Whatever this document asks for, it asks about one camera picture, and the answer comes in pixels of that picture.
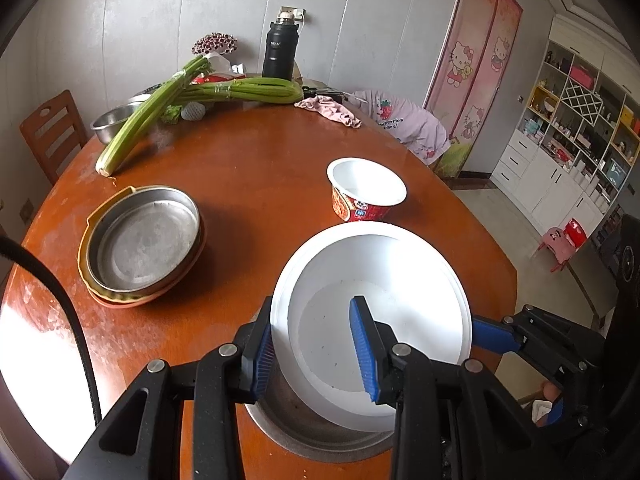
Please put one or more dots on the person's hand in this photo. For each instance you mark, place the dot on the person's hand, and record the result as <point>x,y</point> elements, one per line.
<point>542,407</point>

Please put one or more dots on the white foam-net fruit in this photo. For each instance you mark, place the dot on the white foam-net fruit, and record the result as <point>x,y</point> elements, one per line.
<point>193,112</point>

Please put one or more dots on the hello kitty pink door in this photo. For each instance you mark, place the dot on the hello kitty pink door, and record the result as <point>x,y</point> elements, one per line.
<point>477,50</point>

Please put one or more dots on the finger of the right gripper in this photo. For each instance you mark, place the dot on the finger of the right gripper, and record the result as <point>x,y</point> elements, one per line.
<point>555,347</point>

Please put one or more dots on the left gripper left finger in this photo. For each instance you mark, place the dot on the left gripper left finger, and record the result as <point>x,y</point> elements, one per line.
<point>140,437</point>

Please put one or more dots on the black thermos bottle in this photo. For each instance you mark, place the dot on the black thermos bottle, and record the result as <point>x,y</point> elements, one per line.
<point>281,44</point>

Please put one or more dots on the brown slatted wooden chair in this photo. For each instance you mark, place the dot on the brown slatted wooden chair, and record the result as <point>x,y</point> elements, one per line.
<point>53,131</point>

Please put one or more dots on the front celery bunch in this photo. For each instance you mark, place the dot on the front celery bunch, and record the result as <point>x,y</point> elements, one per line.
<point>115,153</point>

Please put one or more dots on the red child stool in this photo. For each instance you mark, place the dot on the red child stool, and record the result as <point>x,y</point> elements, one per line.
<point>575,233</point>

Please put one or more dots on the pink cloth on table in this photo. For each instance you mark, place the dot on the pink cloth on table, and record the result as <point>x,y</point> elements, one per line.
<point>333,111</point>

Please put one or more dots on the pink child stool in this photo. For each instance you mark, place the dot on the pink child stool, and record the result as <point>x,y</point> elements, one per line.
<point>560,245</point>

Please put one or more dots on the rear celery bunch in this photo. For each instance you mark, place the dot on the rear celery bunch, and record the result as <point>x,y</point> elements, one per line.
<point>249,89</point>

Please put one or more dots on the large red paper bowl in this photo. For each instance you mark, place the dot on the large red paper bowl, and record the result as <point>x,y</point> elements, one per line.
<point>344,299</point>

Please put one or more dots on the white wall socket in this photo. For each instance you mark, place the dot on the white wall socket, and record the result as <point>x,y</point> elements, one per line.
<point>295,14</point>

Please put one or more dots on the large steel bowl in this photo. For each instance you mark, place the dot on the large steel bowl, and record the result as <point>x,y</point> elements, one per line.
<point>285,420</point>

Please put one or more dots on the small red paper bowl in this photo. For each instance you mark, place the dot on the small red paper bowl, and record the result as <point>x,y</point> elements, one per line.
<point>363,190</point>

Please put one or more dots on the small steel bowl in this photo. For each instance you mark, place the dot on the small steel bowl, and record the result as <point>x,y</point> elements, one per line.
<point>108,125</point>

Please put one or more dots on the orange plastic plate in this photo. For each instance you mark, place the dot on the orange plastic plate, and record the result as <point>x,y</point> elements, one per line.
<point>109,304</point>

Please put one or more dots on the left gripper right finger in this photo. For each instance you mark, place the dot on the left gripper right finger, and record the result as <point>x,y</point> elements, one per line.
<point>451,421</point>

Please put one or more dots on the dried flower bouquet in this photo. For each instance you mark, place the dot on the dried flower bouquet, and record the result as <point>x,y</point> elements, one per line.
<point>215,42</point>

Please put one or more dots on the celery bunch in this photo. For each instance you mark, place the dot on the celery bunch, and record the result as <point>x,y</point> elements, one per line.
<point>249,89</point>
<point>115,153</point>

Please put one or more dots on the steel pan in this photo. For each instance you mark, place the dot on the steel pan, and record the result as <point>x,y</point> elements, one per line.
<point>145,239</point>

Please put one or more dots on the yellow shell-shaped plate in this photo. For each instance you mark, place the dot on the yellow shell-shaped plate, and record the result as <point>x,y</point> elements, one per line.
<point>87,259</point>

